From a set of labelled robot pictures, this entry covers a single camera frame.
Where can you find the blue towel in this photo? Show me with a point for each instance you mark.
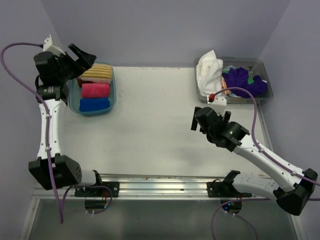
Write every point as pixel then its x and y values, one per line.
pixel 93 104

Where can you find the purple towel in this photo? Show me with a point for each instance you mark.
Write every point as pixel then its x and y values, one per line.
pixel 241 78

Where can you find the pink rolled towel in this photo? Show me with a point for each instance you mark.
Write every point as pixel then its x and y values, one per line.
pixel 95 90

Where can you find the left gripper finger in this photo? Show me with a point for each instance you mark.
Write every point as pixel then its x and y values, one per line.
pixel 84 58
pixel 77 70

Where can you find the teal plastic tray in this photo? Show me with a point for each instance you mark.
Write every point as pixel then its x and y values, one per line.
pixel 74 96

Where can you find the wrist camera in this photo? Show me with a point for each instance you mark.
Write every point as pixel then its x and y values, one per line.
pixel 217 103
pixel 49 46

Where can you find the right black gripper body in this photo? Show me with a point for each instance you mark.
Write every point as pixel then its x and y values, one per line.
pixel 221 116

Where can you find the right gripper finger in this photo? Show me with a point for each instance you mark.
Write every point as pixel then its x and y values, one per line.
pixel 194 123
pixel 226 116

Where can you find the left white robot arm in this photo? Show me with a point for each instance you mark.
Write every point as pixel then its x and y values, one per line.
pixel 52 168

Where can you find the grey plastic bin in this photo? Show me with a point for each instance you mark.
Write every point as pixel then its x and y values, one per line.
pixel 254 65

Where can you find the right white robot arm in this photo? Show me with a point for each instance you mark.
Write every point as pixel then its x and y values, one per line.
pixel 290 186

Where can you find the brown rolled towel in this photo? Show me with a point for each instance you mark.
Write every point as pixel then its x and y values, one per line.
pixel 79 82

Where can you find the peach patterned cloth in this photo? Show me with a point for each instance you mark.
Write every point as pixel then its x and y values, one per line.
pixel 224 87

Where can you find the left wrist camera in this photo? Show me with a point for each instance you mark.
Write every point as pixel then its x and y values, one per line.
pixel 49 46

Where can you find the aluminium mounting rail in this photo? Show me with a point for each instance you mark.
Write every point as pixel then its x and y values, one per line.
pixel 153 187

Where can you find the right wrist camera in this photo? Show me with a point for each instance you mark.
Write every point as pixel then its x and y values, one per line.
pixel 217 103

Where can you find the yellow white striped towel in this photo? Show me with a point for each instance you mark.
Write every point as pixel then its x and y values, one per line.
pixel 98 73

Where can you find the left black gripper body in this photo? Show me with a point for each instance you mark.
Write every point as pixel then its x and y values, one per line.
pixel 66 64

